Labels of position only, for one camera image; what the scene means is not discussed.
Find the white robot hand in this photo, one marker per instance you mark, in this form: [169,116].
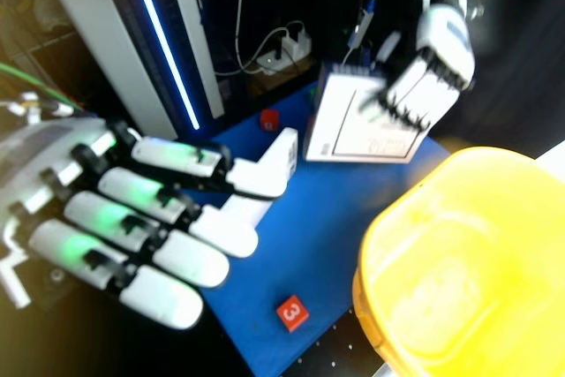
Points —
[110,213]
[446,46]

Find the white box with black lines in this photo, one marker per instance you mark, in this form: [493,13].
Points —
[340,130]

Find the white rectangular box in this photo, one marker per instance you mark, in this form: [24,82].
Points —
[284,143]

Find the white power strip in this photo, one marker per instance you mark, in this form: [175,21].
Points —
[287,52]

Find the yellow plastic bin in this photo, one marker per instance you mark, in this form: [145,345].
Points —
[463,271]

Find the white adapter with blue plug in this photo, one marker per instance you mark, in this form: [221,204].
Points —
[361,28]

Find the green block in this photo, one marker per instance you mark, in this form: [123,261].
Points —
[311,95]

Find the white sheet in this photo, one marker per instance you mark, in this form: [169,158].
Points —
[554,158]

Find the computer tower with blue light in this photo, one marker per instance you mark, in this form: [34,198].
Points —
[132,41]

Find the plain red block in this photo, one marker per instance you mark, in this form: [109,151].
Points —
[268,120]

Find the red block with number three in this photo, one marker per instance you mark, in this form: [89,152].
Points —
[292,313]

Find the blue cloth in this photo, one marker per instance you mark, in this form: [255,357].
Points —
[318,227]

